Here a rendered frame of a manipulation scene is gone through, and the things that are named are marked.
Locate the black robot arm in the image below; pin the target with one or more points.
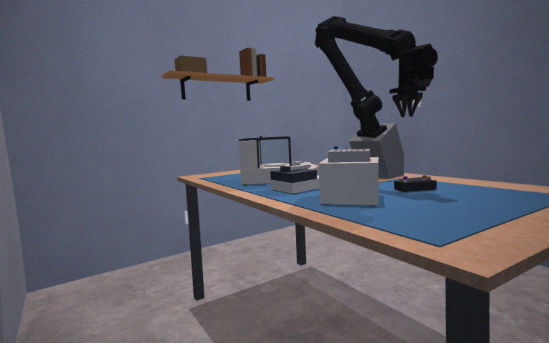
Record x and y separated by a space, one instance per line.
403 47

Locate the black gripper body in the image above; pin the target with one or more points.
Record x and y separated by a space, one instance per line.
407 90

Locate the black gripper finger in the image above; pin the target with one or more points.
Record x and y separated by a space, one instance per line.
397 100
417 99

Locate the blue bench mat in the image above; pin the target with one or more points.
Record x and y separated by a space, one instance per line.
438 217

